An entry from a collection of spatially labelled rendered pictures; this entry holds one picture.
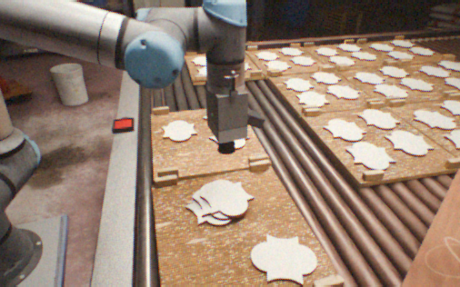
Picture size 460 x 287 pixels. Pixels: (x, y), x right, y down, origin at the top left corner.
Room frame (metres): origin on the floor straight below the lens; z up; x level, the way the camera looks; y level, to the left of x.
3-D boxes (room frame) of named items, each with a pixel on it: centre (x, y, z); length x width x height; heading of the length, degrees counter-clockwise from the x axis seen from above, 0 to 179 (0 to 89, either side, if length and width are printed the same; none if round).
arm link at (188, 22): (0.58, 0.11, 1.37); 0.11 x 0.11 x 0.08; 1
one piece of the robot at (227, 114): (0.60, -0.01, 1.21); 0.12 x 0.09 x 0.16; 111
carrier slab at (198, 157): (0.93, 0.09, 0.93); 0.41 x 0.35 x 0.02; 13
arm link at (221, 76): (0.60, 0.01, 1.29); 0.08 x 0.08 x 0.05
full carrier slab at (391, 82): (1.41, -0.74, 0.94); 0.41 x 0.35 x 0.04; 12
